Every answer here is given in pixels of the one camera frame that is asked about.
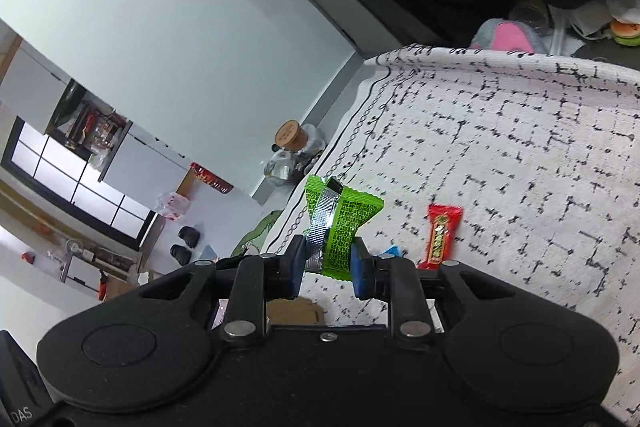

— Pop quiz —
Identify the clear glass jar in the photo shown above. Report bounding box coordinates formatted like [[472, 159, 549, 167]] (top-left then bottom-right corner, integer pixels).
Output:
[[263, 149, 313, 182]]

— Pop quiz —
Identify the white black-patterned blanket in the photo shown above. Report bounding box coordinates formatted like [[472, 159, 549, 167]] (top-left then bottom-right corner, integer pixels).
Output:
[[262, 43, 640, 427]]

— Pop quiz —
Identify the clear plastic cup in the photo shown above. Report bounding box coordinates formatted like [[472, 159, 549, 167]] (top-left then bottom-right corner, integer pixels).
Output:
[[507, 2, 551, 32]]

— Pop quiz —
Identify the red packet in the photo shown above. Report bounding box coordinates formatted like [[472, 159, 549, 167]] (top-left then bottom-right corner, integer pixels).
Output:
[[189, 162, 233, 195]]

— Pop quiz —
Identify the red candy bar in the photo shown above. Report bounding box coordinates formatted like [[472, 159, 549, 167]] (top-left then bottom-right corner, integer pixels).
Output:
[[416, 203, 465, 271]]

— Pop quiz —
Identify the burger toy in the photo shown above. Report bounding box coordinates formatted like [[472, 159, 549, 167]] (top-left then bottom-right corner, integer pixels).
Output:
[[610, 19, 640, 48]]

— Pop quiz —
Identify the green snack packet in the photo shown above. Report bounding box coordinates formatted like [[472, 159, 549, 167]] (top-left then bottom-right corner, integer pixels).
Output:
[[304, 174, 385, 282]]

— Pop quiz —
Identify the black framed glass door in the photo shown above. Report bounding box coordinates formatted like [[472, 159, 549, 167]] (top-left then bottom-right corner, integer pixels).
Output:
[[0, 117, 158, 250]]

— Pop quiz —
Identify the pink plastic bag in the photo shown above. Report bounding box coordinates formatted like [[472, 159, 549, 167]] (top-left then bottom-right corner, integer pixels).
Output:
[[156, 191, 191, 220]]

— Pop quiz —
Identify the pink and grey plush toy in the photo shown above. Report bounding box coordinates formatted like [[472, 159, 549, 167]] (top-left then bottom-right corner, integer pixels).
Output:
[[470, 18, 546, 55]]

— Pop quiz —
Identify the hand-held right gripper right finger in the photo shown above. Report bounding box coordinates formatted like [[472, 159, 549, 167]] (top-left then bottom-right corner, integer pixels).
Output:
[[350, 241, 518, 345]]

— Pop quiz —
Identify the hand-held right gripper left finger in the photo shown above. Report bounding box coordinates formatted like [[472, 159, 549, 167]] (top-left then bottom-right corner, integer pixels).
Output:
[[132, 234, 307, 344]]

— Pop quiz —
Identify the green patterned cloth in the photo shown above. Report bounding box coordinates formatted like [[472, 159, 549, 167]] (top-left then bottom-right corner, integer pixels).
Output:
[[231, 209, 283, 258]]

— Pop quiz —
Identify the cardboard box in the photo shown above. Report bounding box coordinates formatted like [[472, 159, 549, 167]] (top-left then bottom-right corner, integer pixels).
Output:
[[267, 298, 326, 327]]

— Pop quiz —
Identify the cork-lidded glass jar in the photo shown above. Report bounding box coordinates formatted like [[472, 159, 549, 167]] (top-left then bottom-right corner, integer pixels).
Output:
[[272, 119, 328, 160]]

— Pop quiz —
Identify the open cabinet shelf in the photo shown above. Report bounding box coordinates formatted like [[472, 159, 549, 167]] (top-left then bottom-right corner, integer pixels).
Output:
[[45, 79, 133, 182]]

